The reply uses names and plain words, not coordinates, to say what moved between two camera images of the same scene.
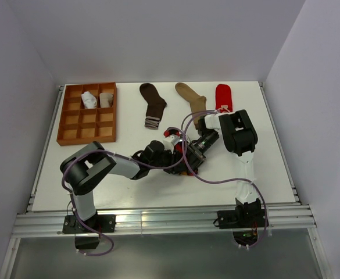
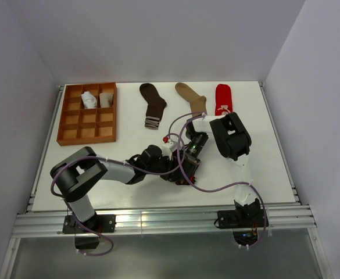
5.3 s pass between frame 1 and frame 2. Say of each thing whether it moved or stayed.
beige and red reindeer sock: stayed
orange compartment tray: stayed
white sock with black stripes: stayed
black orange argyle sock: moved
